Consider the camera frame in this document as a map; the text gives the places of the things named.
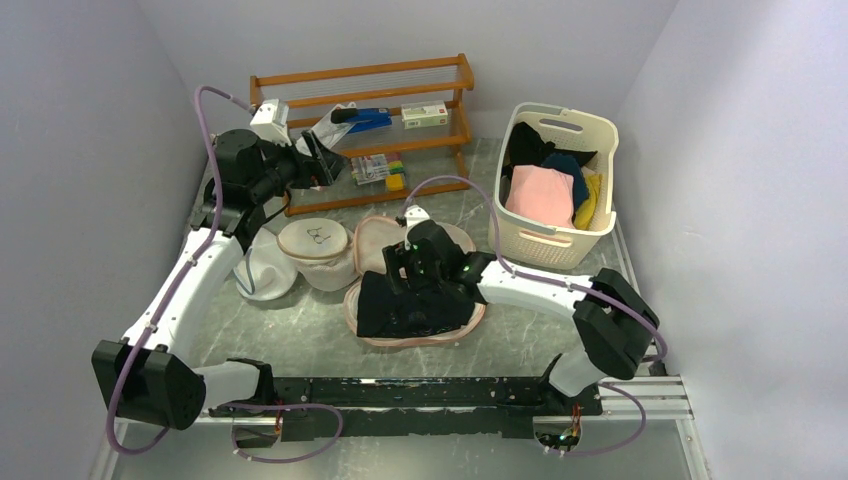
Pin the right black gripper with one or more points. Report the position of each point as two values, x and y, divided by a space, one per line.
398 256

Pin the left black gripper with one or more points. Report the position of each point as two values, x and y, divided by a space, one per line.
329 163

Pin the floral mesh laundry bag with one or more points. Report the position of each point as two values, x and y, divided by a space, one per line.
371 235

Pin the black bra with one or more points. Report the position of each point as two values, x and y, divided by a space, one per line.
381 313

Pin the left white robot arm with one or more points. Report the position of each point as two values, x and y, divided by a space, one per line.
144 376

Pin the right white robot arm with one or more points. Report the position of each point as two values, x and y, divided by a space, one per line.
615 325

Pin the beige round laundry bag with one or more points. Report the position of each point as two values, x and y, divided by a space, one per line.
321 250

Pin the cream laundry basket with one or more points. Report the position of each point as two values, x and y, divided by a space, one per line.
563 130

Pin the clear plastic packet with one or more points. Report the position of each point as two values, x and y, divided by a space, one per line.
329 133

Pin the highlighter marker pack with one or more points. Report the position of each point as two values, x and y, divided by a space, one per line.
375 168

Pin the blue stapler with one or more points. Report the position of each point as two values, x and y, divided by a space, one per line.
361 119

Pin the wooden shelf rack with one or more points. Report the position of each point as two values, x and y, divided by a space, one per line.
427 152

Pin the white green box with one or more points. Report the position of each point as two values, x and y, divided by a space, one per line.
424 114

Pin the pink folded cloth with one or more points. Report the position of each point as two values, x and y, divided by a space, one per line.
542 195

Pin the black garment in basket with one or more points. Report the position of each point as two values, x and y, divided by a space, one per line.
526 147

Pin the dark teal cloth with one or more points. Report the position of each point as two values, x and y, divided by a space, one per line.
569 165

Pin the yellow cloth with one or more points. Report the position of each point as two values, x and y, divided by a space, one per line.
584 214

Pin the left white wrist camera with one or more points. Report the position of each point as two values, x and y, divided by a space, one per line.
269 122

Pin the aluminium frame rail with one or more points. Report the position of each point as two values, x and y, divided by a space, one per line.
646 431

